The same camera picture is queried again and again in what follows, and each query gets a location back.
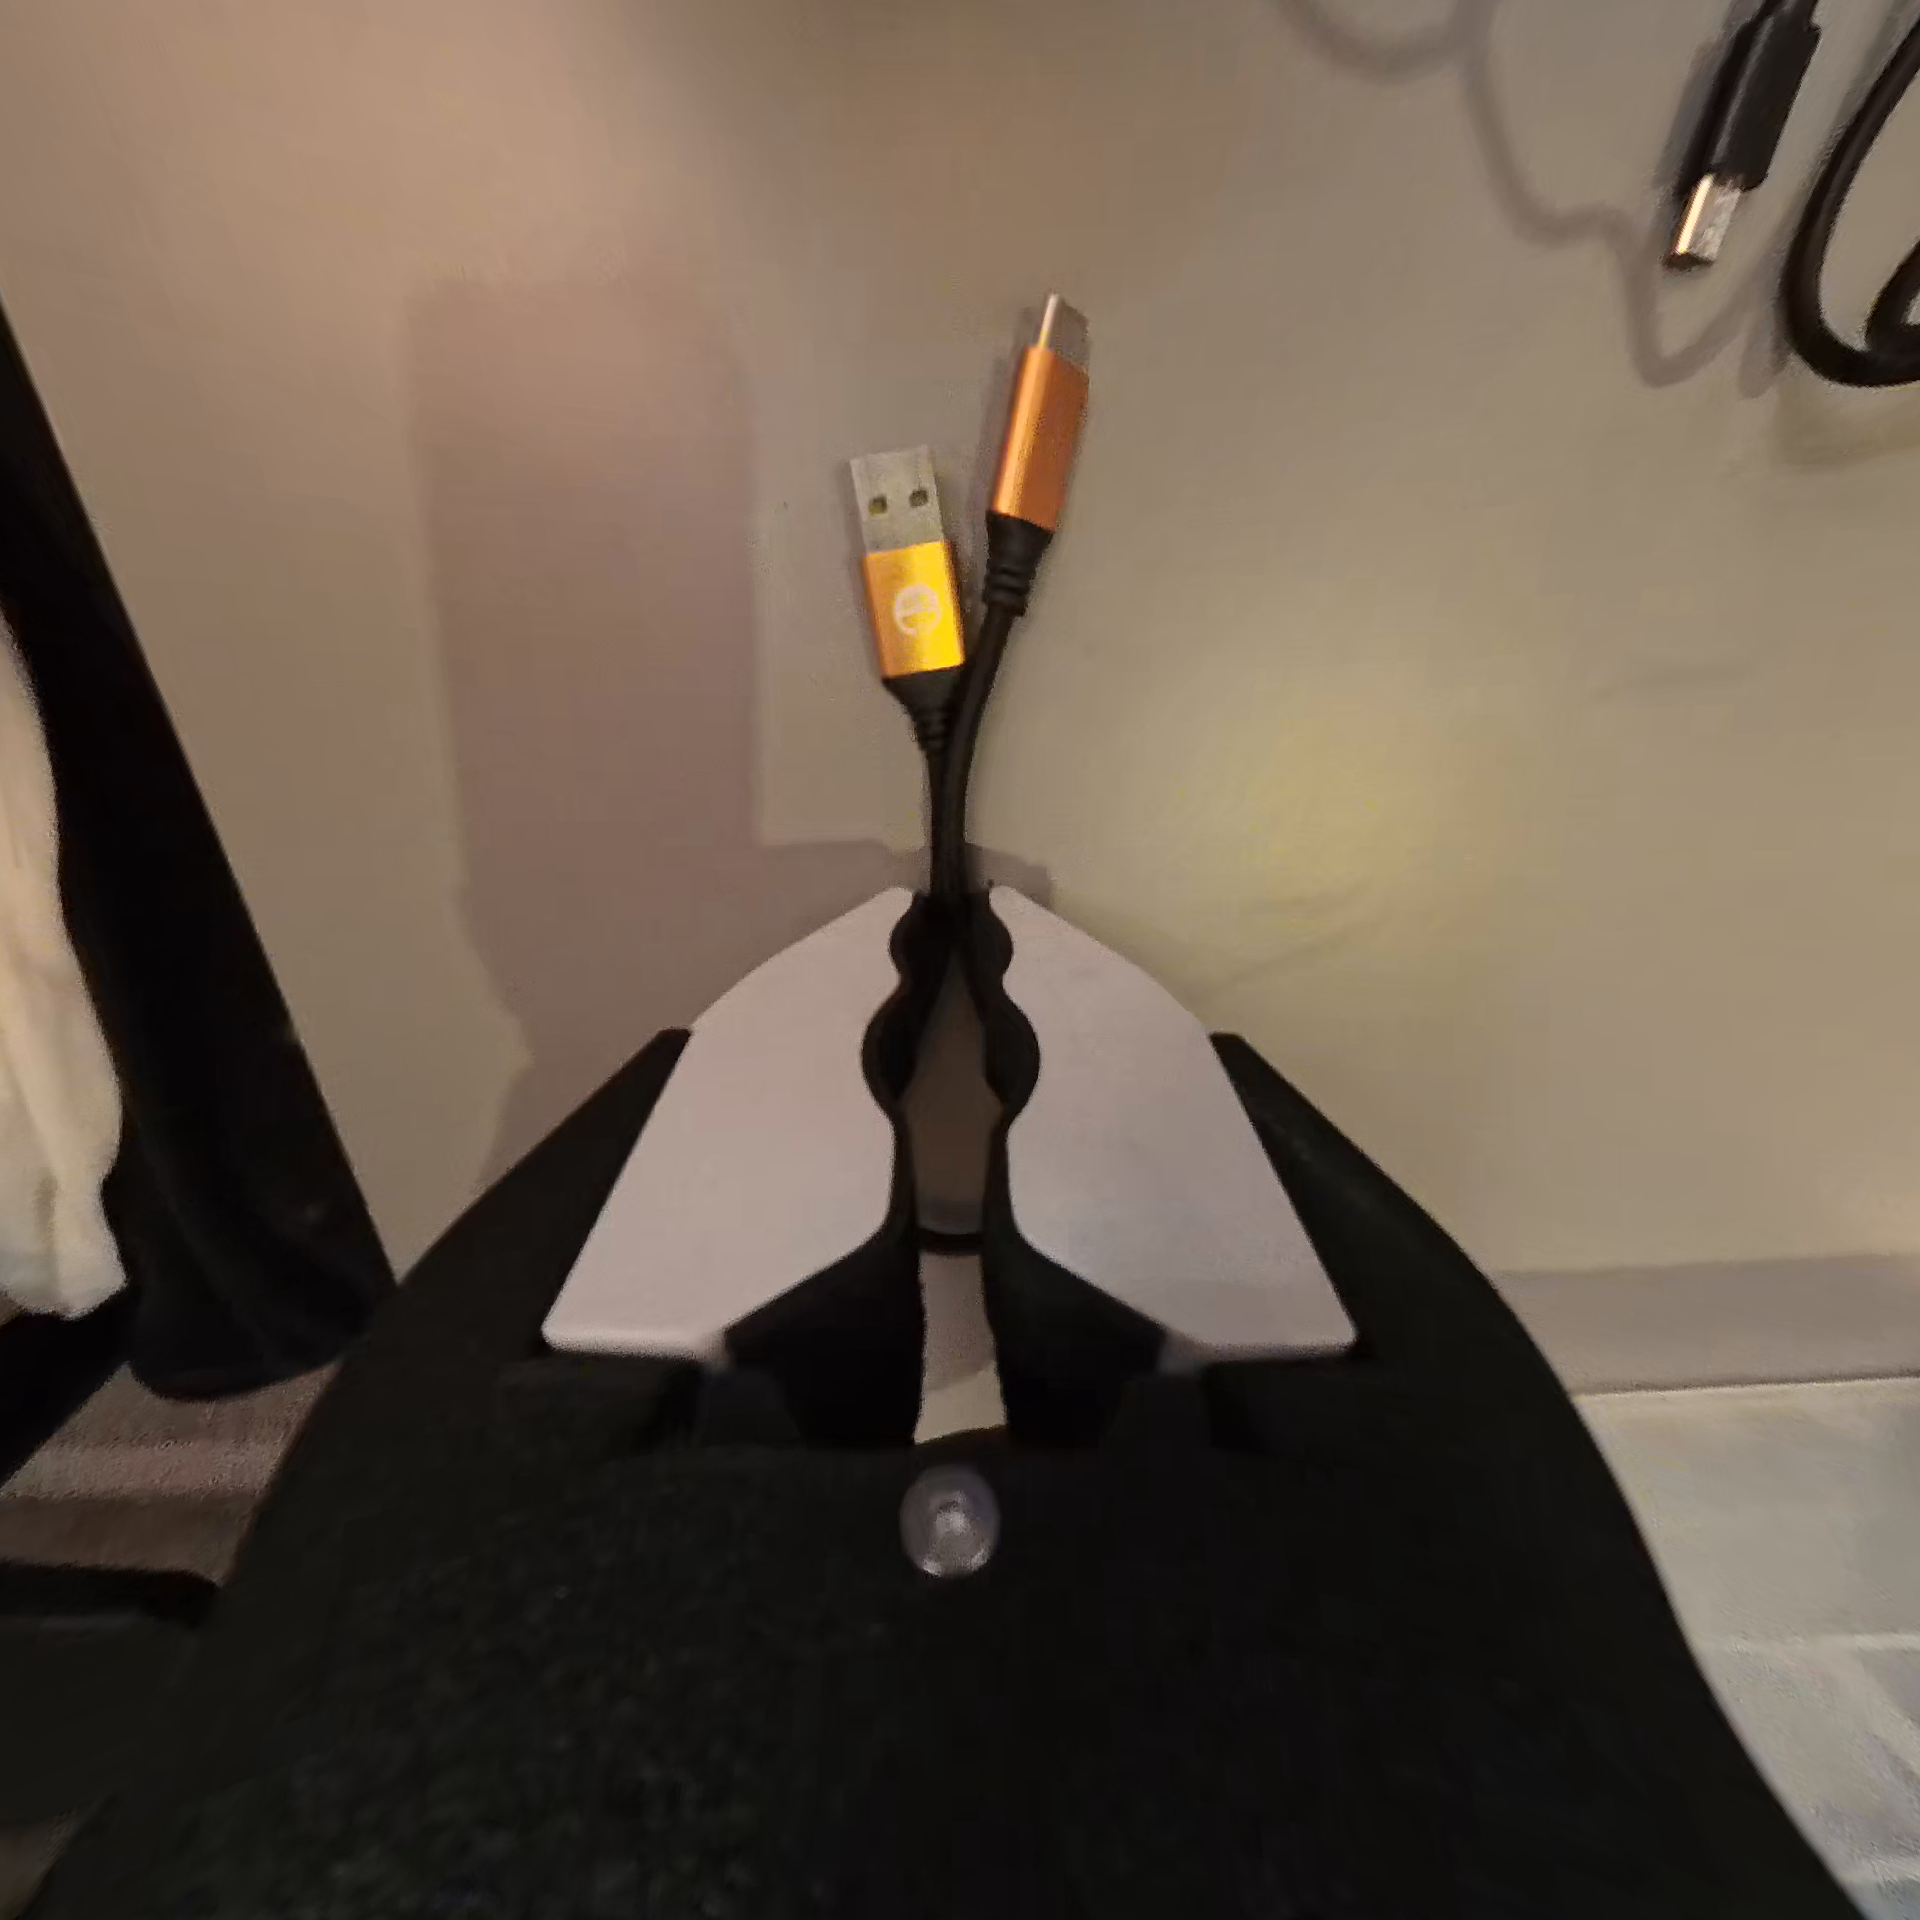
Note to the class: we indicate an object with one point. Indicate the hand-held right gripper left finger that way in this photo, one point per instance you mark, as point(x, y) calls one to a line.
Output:
point(748, 1172)

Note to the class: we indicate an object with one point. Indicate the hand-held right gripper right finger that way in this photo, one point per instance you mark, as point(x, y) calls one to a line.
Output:
point(1169, 1172)

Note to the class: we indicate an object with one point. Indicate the grey desk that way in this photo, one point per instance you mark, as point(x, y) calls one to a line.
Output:
point(1349, 598)

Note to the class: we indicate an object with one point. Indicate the person's dark clothing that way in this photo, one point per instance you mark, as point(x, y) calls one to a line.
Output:
point(181, 974)

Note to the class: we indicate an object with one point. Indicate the cream cloth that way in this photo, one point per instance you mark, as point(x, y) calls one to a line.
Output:
point(55, 974)

